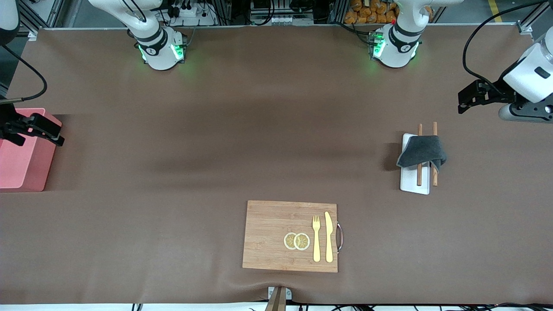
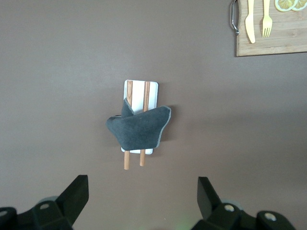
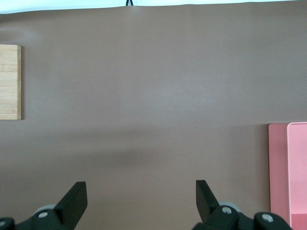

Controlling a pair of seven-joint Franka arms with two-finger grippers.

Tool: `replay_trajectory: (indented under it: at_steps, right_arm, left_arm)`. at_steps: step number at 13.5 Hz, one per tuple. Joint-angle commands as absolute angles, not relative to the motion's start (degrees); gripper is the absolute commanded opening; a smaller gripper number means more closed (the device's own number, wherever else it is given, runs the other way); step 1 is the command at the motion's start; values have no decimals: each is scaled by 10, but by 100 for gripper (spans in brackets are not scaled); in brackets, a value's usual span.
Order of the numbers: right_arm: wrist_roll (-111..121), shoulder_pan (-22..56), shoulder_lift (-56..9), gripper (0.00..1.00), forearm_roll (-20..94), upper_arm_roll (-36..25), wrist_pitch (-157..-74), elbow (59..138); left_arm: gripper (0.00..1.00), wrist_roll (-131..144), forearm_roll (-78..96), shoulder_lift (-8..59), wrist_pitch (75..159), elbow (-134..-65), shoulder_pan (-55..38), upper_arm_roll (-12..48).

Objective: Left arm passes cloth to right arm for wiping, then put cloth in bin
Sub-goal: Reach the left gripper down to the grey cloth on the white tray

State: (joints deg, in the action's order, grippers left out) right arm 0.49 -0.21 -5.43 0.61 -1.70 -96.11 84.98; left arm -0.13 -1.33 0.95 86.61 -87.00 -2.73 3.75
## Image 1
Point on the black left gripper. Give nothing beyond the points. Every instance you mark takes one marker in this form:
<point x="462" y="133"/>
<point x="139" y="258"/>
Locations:
<point x="496" y="92"/>

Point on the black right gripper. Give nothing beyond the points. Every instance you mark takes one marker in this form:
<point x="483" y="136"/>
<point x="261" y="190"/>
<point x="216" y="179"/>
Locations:
<point x="7" y="122"/>

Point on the dark grey cloth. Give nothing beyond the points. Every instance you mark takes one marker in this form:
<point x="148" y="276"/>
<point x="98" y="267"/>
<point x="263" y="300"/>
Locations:
<point x="421" y="151"/>

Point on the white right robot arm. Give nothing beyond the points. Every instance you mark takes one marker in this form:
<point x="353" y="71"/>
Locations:
<point x="160" y="54"/>

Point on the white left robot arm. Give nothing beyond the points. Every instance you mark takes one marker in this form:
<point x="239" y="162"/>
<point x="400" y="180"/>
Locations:
<point x="397" y="49"/>

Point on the pink plastic bin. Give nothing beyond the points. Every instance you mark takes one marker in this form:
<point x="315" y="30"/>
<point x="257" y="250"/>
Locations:
<point x="21" y="168"/>

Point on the white rack base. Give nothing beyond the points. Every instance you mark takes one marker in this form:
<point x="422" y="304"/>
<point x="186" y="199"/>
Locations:
<point x="410" y="181"/>

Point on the large table cover mat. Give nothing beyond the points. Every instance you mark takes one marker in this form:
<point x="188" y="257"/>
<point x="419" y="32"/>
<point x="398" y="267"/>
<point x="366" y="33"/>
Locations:
<point x="173" y="216"/>

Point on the white power strip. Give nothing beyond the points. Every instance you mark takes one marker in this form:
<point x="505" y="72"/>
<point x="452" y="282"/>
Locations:
<point x="190" y="13"/>

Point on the yellow knife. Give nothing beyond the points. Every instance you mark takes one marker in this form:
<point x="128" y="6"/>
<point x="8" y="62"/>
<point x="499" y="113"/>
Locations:
<point x="329" y="233"/>

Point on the yellow fork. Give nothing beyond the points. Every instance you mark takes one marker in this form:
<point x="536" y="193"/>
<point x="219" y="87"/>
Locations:
<point x="316" y="246"/>

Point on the lemon slice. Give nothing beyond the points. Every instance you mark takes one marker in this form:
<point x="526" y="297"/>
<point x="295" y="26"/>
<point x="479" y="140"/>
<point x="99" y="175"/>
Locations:
<point x="302" y="241"/>
<point x="288" y="241"/>

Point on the wooden cutting board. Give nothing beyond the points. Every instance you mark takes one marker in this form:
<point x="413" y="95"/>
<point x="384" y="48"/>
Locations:
<point x="268" y="233"/>

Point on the aluminium frame post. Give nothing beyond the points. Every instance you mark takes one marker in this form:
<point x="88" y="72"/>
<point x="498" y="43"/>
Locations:
<point x="529" y="26"/>
<point x="39" y="19"/>

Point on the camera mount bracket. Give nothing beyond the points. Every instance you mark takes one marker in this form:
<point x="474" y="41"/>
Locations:
<point x="278" y="298"/>

